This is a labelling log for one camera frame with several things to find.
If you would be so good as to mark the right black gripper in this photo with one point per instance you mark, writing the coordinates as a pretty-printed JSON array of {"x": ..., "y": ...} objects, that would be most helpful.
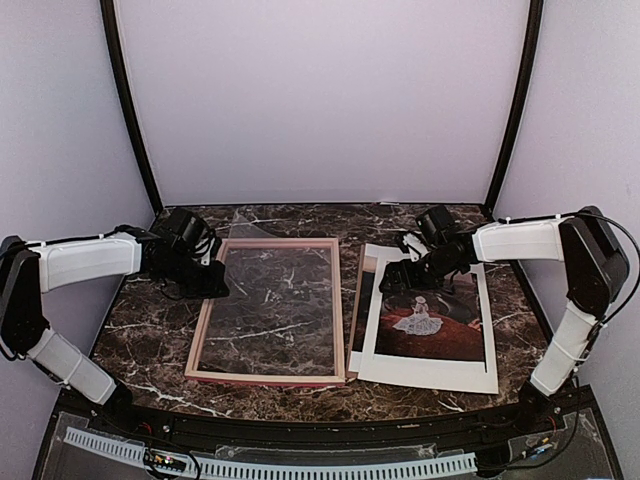
[{"x": 393, "y": 269}]

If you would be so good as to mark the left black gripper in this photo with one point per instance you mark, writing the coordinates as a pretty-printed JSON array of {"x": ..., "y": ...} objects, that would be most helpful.
[{"x": 213, "y": 286}]

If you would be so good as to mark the canyon photo print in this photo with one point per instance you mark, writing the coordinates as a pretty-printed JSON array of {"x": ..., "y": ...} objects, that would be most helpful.
[{"x": 442, "y": 324}]

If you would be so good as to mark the clear acrylic sheet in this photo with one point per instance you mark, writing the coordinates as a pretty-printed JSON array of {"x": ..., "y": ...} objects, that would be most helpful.
[{"x": 270, "y": 310}]

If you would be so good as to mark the white mat board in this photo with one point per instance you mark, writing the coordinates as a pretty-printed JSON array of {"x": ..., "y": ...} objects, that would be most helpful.
[{"x": 474, "y": 377}]

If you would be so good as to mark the pink wooden picture frame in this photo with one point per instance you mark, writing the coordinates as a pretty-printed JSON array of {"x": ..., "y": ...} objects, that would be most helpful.
[{"x": 340, "y": 310}]

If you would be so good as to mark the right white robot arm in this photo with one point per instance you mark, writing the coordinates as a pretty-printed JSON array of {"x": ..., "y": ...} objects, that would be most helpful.
[{"x": 586, "y": 242}]

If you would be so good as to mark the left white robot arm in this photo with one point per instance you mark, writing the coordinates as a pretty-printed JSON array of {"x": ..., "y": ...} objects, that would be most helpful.
[{"x": 30, "y": 270}]

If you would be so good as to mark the brown backing board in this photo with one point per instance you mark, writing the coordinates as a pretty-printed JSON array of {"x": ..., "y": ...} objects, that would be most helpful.
[{"x": 349, "y": 373}]

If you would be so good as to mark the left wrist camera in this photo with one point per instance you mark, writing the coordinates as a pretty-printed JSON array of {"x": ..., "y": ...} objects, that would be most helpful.
[{"x": 189, "y": 234}]

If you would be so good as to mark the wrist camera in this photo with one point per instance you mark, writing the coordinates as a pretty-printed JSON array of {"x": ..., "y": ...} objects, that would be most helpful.
[
  {"x": 436, "y": 228},
  {"x": 189, "y": 234}
]

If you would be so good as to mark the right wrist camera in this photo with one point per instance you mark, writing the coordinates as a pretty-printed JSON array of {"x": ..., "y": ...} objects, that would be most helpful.
[{"x": 436, "y": 228}]

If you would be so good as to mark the black front rail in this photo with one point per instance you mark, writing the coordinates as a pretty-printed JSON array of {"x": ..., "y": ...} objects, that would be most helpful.
[{"x": 481, "y": 428}]

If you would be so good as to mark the white slotted cable duct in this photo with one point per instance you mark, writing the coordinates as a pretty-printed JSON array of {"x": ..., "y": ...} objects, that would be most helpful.
[{"x": 136, "y": 454}]

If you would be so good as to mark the left black corner post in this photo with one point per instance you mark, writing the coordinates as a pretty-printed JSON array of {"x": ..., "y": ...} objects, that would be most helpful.
[{"x": 119, "y": 71}]

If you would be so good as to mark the black corner post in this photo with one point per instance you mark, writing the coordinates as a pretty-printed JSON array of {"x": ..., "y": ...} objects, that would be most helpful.
[
  {"x": 119, "y": 71},
  {"x": 516, "y": 111}
]

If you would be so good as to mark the right black corner post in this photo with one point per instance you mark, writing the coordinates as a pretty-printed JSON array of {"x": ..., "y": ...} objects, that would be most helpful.
[{"x": 516, "y": 111}]

